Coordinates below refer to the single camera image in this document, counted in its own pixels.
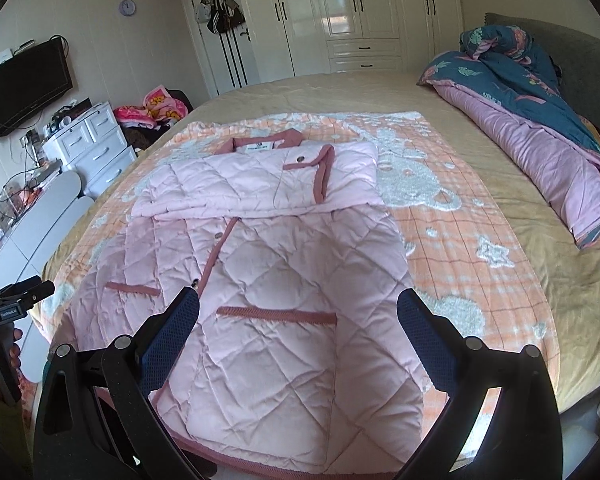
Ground black hanging bag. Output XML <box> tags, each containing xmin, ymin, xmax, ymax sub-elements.
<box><xmin>206</xmin><ymin>0</ymin><xmax>231</xmax><ymax>36</ymax></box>

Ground white wardrobe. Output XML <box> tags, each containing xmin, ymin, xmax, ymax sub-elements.
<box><xmin>150</xmin><ymin>0</ymin><xmax>463</xmax><ymax>78</ymax></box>

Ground pink printed cloth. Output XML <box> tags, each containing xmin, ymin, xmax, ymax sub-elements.
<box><xmin>112</xmin><ymin>87</ymin><xmax>188</xmax><ymax>128</ymax></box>

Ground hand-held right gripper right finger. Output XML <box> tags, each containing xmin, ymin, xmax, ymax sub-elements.
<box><xmin>396</xmin><ymin>287</ymin><xmax>563</xmax><ymax>480</ymax></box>

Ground pink quilted jacket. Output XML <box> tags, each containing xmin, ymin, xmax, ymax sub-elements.
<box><xmin>62</xmin><ymin>129</ymin><xmax>426</xmax><ymax>478</ymax></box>

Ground white drawer cabinet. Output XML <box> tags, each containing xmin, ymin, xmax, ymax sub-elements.
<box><xmin>42</xmin><ymin>102</ymin><xmax>133</xmax><ymax>196</ymax></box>

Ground black flat television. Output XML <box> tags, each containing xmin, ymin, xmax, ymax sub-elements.
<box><xmin>0</xmin><ymin>40</ymin><xmax>74</xmax><ymax>142</ymax></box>

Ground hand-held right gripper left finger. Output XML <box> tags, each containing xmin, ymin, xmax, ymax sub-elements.
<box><xmin>32</xmin><ymin>286</ymin><xmax>218</xmax><ymax>480</ymax></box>

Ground black box on cabinet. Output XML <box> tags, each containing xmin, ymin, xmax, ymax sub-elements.
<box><xmin>55</xmin><ymin>101</ymin><xmax>93</xmax><ymax>123</ymax></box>

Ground blue floral quilt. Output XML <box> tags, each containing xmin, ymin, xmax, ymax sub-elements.
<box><xmin>417</xmin><ymin>24</ymin><xmax>600</xmax><ymax>251</ymax></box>

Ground white rounded footboard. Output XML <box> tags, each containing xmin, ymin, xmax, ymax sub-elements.
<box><xmin>0</xmin><ymin>170</ymin><xmax>97</xmax><ymax>361</ymax></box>

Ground cluttered side desk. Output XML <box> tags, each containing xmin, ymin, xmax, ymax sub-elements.
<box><xmin>0</xmin><ymin>160</ymin><xmax>61</xmax><ymax>241</ymax></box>

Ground person's left hand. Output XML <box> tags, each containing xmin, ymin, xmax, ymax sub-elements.
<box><xmin>0</xmin><ymin>326</ymin><xmax>25</xmax><ymax>393</ymax></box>

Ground white room door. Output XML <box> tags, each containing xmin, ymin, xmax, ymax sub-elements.
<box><xmin>180</xmin><ymin>0</ymin><xmax>261</xmax><ymax>98</ymax></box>

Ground bed with tan sheet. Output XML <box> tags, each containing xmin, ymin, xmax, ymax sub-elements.
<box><xmin>40</xmin><ymin>71</ymin><xmax>600</xmax><ymax>441</ymax></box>

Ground dark brown clothes pile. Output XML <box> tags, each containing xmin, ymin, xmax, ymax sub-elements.
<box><xmin>122</xmin><ymin>91</ymin><xmax>193</xmax><ymax>152</ymax></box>

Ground orange checked printed blanket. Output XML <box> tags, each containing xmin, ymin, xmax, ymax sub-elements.
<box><xmin>40</xmin><ymin>110</ymin><xmax>556</xmax><ymax>461</ymax></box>

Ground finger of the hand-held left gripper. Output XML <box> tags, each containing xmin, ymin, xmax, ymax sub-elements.
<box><xmin>25</xmin><ymin>281</ymin><xmax>56</xmax><ymax>307</ymax></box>
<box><xmin>0</xmin><ymin>276</ymin><xmax>40</xmax><ymax>298</ymax></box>

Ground grey padded headboard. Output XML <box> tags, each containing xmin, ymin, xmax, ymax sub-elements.
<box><xmin>485</xmin><ymin>12</ymin><xmax>600</xmax><ymax>126</ymax></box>

